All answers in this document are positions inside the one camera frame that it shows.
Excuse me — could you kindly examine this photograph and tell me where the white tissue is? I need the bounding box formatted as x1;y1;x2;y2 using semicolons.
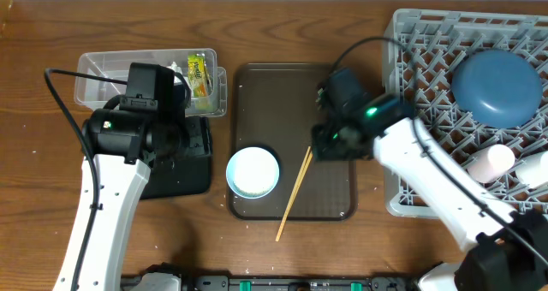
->
169;62;185;84

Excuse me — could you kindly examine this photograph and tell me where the green yellow snack wrapper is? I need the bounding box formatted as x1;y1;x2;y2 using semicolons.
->
188;53;213;113

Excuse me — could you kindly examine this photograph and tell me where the pink cup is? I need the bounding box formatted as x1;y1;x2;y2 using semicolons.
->
466;144;515;183

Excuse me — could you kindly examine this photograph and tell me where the blue plate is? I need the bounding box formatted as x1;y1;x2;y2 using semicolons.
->
450;50;543;128

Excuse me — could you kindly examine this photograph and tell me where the white green cup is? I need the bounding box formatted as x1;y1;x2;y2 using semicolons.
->
515;151;548;188

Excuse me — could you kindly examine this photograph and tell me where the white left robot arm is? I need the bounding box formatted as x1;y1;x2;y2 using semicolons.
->
54;96;212;290

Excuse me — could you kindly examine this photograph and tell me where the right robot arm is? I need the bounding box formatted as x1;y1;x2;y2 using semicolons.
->
312;93;547;290

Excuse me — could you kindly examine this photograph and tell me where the clear plastic waste bin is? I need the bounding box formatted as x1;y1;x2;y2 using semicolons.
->
74;48;228;117

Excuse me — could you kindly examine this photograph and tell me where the grey dishwasher rack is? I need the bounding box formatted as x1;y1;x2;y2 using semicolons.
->
381;8;548;219

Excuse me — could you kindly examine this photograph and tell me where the black plastic tray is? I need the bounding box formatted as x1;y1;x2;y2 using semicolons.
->
140;116;213;200

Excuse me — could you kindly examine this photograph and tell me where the light blue small bowl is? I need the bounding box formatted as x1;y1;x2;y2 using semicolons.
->
225;146;280;199

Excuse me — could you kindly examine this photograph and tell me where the brown serving tray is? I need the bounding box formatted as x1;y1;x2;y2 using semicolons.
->
229;63;357;221

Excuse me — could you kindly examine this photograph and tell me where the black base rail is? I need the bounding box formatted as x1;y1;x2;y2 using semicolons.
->
119;263;417;291

